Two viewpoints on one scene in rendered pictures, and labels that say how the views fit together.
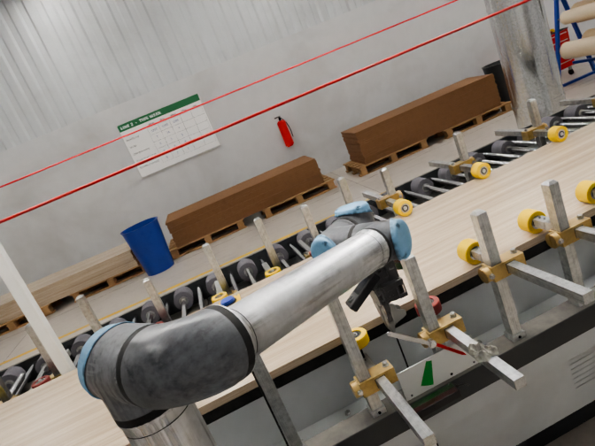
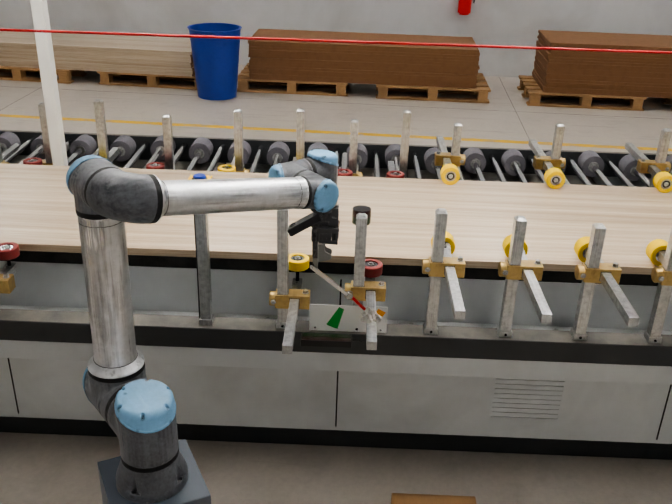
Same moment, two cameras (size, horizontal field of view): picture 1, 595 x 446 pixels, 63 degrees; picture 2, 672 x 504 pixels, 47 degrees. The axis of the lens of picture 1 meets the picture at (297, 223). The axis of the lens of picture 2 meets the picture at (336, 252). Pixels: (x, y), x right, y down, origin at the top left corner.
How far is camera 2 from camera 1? 1.15 m
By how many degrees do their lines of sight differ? 14
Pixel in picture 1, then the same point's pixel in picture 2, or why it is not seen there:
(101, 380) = (77, 184)
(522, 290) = (478, 304)
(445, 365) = (354, 319)
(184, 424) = (111, 232)
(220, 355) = (141, 202)
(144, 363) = (101, 186)
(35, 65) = not seen: outside the picture
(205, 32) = not seen: outside the picture
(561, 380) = (479, 402)
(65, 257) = (112, 19)
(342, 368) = not seen: hidden behind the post
